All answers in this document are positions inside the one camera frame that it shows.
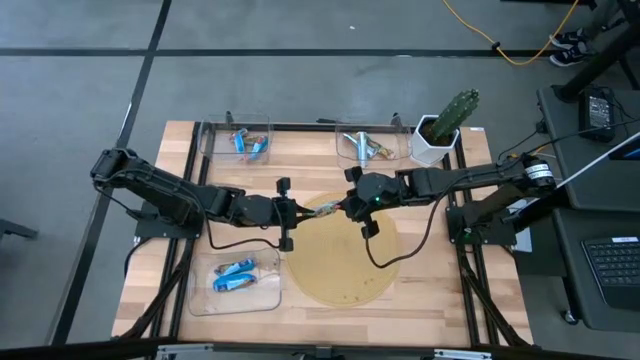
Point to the black desk leg beam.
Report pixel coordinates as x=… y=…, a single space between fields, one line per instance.
x=600 y=62

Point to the white rod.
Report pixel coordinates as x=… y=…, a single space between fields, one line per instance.
x=600 y=157

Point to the grey chair foot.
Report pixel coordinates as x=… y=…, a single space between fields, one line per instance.
x=15 y=229

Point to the round wooden plate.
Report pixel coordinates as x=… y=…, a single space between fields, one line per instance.
x=340 y=272

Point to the silver metal bracket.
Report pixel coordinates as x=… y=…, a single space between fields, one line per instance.
x=462 y=354
x=185 y=351

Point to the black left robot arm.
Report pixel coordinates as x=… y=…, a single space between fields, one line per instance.
x=165 y=192

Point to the blue screen device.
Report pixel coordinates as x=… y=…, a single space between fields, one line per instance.
x=630 y=152

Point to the person's sneaker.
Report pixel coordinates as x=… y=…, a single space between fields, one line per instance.
x=570 y=39
x=572 y=56

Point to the person's leg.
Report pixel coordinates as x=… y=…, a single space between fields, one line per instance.
x=605 y=15

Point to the black crossbar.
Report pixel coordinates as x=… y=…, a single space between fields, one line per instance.
x=275 y=351

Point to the black caster wheel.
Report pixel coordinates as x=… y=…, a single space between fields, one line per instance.
x=569 y=316

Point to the green cactus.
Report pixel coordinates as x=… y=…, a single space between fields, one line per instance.
x=457 y=112

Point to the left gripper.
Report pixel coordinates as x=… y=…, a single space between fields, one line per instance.
x=260 y=211

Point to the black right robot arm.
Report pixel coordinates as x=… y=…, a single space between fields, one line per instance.
x=475 y=175

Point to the black laptop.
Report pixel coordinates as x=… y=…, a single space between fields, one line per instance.
x=615 y=270

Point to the green red granola bar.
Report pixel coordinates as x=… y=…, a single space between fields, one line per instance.
x=326 y=209

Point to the black power adapter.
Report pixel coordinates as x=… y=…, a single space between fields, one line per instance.
x=597 y=112

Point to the black aluminium table frame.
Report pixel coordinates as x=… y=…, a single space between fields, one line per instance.
x=305 y=127

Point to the wide clear plastic tray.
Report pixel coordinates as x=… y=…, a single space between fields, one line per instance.
x=240 y=305

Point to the white hexagonal plant pot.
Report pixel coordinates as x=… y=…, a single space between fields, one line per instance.
x=425 y=152

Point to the white table sticker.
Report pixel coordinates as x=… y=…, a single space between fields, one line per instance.
x=477 y=129

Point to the blue red granola bar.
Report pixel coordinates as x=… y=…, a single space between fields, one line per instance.
x=240 y=142
x=258 y=148

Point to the clear plastic bin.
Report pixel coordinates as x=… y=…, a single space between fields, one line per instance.
x=217 y=150
x=400 y=150

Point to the black side desk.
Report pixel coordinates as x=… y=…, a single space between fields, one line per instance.
x=615 y=190

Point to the small white box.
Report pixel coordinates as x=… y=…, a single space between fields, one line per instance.
x=525 y=243

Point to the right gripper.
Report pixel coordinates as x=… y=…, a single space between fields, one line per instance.
x=375 y=195

